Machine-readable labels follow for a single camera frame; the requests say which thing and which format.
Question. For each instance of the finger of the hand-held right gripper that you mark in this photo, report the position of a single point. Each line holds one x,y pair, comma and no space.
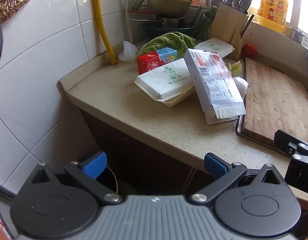
284,140

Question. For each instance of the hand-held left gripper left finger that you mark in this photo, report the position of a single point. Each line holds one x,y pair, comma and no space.
95,165

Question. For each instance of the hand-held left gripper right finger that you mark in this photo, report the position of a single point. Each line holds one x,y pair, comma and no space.
215,165

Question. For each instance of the grey white food carton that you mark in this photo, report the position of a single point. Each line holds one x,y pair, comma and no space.
211,80

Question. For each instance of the large white takeaway box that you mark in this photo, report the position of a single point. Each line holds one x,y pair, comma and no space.
164,80

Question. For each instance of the red and blue drink carton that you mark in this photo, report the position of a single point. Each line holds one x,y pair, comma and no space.
151,61

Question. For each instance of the wooden cutting board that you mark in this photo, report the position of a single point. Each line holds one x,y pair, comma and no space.
274,100

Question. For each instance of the dark brown cabinet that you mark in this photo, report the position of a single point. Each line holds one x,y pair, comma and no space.
144,155

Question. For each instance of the crumpled clear plastic bag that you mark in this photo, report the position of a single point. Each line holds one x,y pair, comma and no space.
241,85

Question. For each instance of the cabbage leaf piece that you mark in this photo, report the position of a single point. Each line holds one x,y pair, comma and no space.
236,68

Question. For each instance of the red tomato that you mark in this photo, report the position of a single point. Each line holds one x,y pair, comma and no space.
250,50

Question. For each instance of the steel container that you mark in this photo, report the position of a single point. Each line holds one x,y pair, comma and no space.
295,33

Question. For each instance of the small white takeaway box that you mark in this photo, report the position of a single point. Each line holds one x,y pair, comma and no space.
216,46

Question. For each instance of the crumpled white plastic bag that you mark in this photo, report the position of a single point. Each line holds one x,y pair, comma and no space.
127,51

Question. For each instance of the wooden knife block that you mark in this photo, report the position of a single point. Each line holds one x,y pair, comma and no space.
226,27

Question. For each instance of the yellow oil bottle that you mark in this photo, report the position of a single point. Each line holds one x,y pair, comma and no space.
274,7

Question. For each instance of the napa cabbage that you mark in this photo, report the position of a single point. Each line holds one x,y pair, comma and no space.
169,40

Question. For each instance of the green leafy vegetables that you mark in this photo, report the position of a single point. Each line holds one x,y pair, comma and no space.
204,25

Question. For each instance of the dark teal basin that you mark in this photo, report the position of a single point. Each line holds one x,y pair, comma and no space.
169,31

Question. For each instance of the yellow pipe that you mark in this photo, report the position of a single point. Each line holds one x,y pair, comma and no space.
97,10

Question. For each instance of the white pipe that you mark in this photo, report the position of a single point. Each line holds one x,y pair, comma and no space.
126,12

